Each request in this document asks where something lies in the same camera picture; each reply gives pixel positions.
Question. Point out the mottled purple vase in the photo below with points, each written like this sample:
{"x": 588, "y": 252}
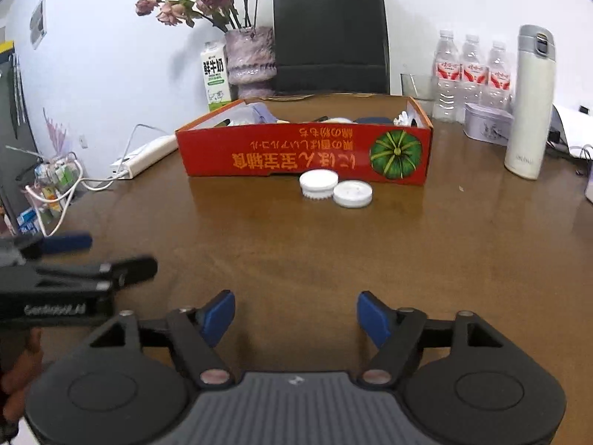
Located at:
{"x": 250, "y": 60}

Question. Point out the white smooth round lid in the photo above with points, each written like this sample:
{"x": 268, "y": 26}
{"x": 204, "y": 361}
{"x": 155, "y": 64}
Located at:
{"x": 353, "y": 193}

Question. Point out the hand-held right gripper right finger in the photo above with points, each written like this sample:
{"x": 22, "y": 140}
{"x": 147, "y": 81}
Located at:
{"x": 373, "y": 320}

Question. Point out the grey wall panel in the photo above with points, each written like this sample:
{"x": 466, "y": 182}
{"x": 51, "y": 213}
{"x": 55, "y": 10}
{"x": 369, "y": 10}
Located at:
{"x": 38, "y": 21}

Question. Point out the white ribbed round lid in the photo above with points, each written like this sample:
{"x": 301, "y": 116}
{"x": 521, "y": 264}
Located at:
{"x": 318, "y": 181}

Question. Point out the clear glass cup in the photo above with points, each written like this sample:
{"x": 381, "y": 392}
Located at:
{"x": 414, "y": 90}

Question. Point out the person's left hand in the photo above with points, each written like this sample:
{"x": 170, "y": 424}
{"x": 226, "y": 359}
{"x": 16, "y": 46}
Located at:
{"x": 16, "y": 378}

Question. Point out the cluster of small colourful cartons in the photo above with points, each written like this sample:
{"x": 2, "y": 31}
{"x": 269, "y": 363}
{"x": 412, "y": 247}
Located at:
{"x": 53, "y": 181}

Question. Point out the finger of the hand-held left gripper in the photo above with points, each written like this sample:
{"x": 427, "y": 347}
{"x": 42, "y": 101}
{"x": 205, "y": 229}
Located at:
{"x": 67, "y": 243}
{"x": 134, "y": 270}

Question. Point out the white green milk carton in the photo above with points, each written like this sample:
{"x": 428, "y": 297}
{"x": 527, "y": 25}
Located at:
{"x": 215, "y": 79}

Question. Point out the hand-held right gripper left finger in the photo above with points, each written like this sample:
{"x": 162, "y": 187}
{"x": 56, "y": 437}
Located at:
{"x": 217, "y": 317}

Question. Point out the white power strip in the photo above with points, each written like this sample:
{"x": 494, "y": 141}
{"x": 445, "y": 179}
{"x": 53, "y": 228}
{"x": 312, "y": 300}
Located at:
{"x": 143, "y": 155}

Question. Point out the dark panel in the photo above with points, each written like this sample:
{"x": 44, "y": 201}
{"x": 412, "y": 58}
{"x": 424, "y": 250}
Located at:
{"x": 11, "y": 125}

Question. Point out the printed white tin box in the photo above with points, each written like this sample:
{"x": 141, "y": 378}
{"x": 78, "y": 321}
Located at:
{"x": 489, "y": 125}

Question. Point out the red label water bottle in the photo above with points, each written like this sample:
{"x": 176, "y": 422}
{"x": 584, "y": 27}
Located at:
{"x": 447, "y": 79}
{"x": 498, "y": 76}
{"x": 473, "y": 74}

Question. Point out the white thermos bottle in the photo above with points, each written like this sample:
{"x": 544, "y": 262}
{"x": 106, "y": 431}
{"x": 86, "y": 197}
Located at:
{"x": 530, "y": 102}

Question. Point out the wooden desktop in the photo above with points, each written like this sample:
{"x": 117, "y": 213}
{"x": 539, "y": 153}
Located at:
{"x": 296, "y": 250}

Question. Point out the navy blue pouch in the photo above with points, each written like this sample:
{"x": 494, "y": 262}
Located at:
{"x": 373, "y": 120}

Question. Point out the white crumpled tissue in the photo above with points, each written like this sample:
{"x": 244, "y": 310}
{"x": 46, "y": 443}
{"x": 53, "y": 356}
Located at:
{"x": 405, "y": 117}

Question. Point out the black paper bag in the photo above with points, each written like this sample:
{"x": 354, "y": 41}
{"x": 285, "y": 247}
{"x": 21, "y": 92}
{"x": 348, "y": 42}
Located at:
{"x": 329, "y": 32}

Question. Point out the red pumpkin print cardboard box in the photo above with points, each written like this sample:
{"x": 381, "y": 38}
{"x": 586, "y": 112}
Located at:
{"x": 278, "y": 157}

